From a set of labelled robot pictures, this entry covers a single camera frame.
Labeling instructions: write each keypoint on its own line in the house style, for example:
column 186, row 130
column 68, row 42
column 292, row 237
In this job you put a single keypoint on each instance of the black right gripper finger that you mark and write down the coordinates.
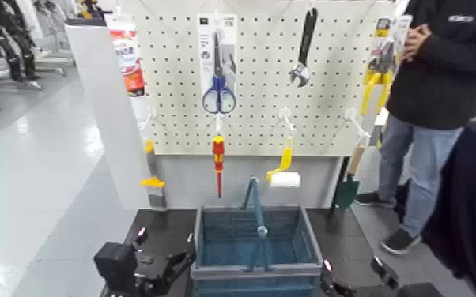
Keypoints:
column 385, row 273
column 329, row 286

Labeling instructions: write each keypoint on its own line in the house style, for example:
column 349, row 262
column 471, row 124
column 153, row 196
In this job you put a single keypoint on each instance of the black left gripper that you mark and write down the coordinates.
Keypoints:
column 148, row 282

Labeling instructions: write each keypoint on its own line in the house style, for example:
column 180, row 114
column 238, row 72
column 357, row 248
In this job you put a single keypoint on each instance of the blue plastic crate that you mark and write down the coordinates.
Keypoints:
column 258, row 273

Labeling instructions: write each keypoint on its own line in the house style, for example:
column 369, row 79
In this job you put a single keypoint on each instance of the bystander bare hand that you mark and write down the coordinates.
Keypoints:
column 415, row 41

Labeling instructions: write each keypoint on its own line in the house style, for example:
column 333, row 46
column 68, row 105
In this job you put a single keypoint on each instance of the dark sneaker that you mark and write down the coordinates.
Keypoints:
column 373, row 200
column 400, row 241

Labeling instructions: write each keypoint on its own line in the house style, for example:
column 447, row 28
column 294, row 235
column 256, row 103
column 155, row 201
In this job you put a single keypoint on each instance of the yellow grey scraper tool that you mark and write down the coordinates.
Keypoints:
column 153, row 181

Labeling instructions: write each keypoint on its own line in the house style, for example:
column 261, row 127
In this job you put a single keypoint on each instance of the red yellow screwdriver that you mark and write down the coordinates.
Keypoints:
column 218, row 153

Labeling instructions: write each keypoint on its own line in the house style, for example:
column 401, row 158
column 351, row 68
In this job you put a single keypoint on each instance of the dark navy table cloth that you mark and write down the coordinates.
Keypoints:
column 474, row 199

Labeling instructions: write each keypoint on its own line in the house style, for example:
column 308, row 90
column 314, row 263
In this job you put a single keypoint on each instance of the white pegboard hook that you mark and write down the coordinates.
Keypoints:
column 148, row 116
column 285, row 115
column 219, row 122
column 352, row 113

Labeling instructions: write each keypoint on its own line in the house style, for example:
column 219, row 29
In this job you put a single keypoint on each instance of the white partition panel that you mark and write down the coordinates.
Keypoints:
column 105, row 124

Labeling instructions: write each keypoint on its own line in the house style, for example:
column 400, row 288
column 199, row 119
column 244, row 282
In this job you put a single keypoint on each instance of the red white tube pack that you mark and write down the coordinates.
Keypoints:
column 128, row 58

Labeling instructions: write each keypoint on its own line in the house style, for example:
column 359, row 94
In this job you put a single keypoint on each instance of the blue scissors on card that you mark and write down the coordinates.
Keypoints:
column 217, row 54

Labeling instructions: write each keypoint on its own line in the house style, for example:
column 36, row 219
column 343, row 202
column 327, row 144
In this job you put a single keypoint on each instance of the person in black jacket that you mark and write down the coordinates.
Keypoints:
column 441, row 74

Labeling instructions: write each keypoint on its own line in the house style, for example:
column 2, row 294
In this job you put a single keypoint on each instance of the cream pegboard panel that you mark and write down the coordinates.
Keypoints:
column 263, row 62

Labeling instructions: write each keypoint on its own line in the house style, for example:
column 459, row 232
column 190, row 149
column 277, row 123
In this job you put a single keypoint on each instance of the yellow black background machine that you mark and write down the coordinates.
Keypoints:
column 88, row 9

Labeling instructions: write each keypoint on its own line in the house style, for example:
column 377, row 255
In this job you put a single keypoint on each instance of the black humanoid robot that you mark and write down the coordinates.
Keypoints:
column 11, row 45

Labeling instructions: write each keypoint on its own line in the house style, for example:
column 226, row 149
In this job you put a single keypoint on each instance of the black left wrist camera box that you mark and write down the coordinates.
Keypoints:
column 115, row 265

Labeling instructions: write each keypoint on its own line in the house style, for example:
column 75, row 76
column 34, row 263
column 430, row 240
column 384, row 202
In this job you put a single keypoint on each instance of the grey metal stand frame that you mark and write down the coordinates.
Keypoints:
column 51, row 62

